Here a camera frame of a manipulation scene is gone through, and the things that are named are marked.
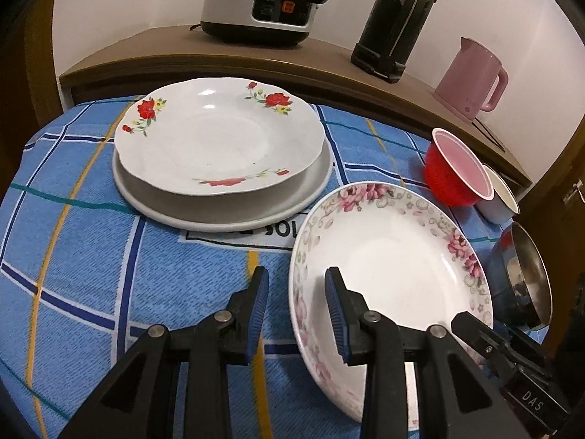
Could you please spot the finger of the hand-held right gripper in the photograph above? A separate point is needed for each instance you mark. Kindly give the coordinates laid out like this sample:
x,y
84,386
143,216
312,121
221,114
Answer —
x,y
480,331

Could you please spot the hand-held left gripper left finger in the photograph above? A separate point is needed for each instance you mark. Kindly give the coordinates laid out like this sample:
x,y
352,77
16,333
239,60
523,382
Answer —
x,y
257,313

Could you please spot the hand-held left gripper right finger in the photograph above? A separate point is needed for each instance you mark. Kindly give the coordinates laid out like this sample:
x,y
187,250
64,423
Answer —
x,y
336,318

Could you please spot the stainless steel bowl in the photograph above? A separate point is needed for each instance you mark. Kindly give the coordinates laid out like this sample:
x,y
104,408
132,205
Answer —
x,y
516,274

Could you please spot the pink floral white plate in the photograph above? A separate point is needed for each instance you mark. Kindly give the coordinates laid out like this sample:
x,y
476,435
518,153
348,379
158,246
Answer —
x,y
388,256

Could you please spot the white enamel bowl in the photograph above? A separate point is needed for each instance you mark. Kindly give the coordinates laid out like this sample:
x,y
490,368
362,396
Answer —
x,y
496,203

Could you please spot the red bowl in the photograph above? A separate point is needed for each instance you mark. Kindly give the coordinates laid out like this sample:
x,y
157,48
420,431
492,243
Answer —
x,y
445,183

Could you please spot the plain white plate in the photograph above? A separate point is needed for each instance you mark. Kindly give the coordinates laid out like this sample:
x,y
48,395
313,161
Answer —
x,y
219,212

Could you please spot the metal door latch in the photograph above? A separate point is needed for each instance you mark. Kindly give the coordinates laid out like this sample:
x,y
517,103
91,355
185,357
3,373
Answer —
x,y
572,193

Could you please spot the red floral white plate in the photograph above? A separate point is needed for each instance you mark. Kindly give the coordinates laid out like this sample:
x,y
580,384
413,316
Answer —
x,y
219,137

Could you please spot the blue plaid cloth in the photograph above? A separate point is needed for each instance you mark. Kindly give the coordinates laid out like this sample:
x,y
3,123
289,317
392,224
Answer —
x,y
91,238

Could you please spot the wooden door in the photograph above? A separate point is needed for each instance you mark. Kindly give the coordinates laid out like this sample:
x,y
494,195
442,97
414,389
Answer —
x,y
555,146

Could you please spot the pink electric kettle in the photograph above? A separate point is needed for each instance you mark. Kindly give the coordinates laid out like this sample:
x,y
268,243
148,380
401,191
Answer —
x,y
468,77

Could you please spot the wooden cabinet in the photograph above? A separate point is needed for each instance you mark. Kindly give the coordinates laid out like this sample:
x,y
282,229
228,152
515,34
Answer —
x,y
320,61

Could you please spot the black thermos flask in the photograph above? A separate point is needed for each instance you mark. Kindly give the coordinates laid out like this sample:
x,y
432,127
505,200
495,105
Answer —
x,y
393,18

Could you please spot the white and black rice cooker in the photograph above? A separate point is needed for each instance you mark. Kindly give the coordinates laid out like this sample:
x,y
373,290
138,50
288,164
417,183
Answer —
x,y
237,4

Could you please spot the wooden wall panel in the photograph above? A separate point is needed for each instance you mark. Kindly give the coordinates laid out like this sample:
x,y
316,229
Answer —
x,y
43,64

